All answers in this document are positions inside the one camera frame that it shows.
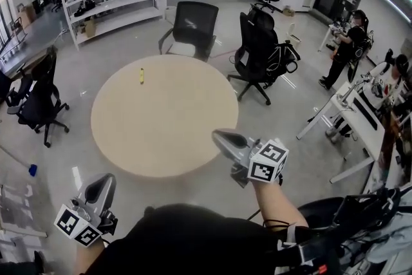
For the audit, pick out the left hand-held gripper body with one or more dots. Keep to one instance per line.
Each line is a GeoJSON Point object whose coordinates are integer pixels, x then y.
{"type": "Point", "coordinates": [86, 209]}

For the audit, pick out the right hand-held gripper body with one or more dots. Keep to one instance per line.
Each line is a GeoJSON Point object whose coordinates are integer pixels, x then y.
{"type": "Point", "coordinates": [254, 157]}

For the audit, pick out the yellow utility knife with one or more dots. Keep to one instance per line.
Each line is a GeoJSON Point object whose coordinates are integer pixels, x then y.
{"type": "Point", "coordinates": [141, 75]}

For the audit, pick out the person's right forearm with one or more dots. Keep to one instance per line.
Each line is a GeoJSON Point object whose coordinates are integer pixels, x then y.
{"type": "Point", "coordinates": [277, 203]}

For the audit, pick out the person's left forearm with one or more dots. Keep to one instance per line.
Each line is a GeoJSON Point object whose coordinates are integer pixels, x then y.
{"type": "Point", "coordinates": [90, 252]}

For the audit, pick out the round wooden table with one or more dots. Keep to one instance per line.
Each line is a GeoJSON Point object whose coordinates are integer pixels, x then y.
{"type": "Point", "coordinates": [164, 114]}

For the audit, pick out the person's black shirt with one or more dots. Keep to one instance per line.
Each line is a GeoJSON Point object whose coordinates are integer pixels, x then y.
{"type": "Point", "coordinates": [193, 241]}

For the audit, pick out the white desk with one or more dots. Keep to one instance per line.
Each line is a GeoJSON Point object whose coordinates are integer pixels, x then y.
{"type": "Point", "coordinates": [357, 125]}

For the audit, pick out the black swivel office chair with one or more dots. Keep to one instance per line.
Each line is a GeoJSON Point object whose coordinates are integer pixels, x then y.
{"type": "Point", "coordinates": [38, 100]}

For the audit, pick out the white waste bin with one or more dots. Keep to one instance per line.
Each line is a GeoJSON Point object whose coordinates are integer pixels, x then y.
{"type": "Point", "coordinates": [293, 37]}

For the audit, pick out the black mesh visitor chair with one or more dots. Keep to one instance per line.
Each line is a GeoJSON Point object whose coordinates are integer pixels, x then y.
{"type": "Point", "coordinates": [192, 29]}

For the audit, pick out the cardboard box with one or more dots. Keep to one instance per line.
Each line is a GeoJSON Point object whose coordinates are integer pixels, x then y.
{"type": "Point", "coordinates": [90, 27]}

